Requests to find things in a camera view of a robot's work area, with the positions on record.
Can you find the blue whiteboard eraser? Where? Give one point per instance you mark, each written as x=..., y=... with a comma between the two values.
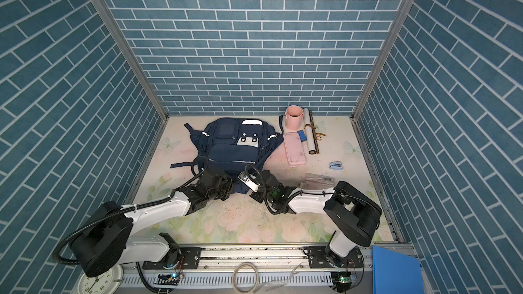
x=302, y=135

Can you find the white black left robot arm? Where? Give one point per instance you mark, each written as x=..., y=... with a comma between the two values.
x=109, y=237

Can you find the blue folder corner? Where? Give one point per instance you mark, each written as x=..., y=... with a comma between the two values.
x=396, y=273

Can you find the pink pencil case lid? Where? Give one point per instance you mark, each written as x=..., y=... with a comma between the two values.
x=293, y=148

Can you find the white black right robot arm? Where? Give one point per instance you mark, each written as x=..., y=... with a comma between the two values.
x=356, y=216

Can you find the pink metal bucket cup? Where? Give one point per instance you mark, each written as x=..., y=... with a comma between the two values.
x=293, y=118

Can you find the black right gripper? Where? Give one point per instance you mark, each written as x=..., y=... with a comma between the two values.
x=255, y=196

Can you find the clear plastic pencil box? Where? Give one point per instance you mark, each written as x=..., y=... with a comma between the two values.
x=317, y=182

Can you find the white analog wall clock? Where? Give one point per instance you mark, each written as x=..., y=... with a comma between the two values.
x=106, y=283

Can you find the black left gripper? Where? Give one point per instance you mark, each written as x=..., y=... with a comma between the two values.
x=228, y=181

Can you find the navy blue student backpack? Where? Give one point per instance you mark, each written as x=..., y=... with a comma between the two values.
x=232, y=143

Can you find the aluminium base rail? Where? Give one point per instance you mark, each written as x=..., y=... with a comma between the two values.
x=258, y=269

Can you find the rolled white paper scroll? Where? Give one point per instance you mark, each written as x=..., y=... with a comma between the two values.
x=313, y=137

